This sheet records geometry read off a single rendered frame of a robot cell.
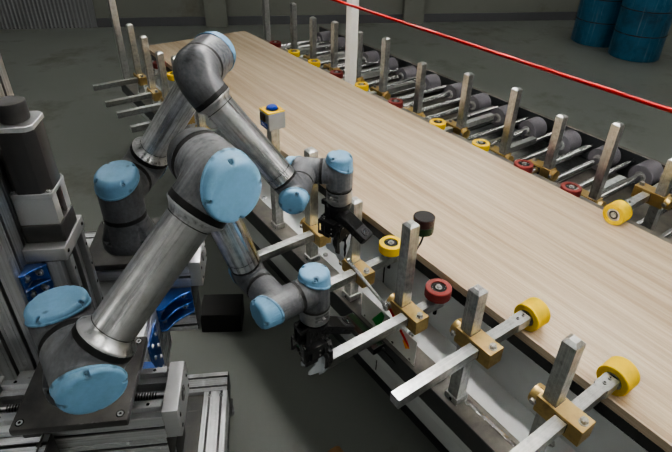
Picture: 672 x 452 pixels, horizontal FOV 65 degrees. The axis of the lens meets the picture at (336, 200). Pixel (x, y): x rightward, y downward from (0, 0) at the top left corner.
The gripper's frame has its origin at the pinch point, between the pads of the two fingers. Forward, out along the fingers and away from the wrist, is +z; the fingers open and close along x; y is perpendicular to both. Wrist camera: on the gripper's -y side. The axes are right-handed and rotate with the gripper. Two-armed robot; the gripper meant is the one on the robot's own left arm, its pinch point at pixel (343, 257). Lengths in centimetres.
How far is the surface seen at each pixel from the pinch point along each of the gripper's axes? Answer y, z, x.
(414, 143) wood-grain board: 23, 4, -92
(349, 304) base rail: 0.6, 24.3, -5.6
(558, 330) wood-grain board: -63, 4, -13
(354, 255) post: 1.0, 4.8, -8.2
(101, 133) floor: 326, 94, -116
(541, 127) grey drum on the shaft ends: -15, 12, -163
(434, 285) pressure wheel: -27.0, 4.0, -9.4
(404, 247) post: -20.6, -13.9, 0.9
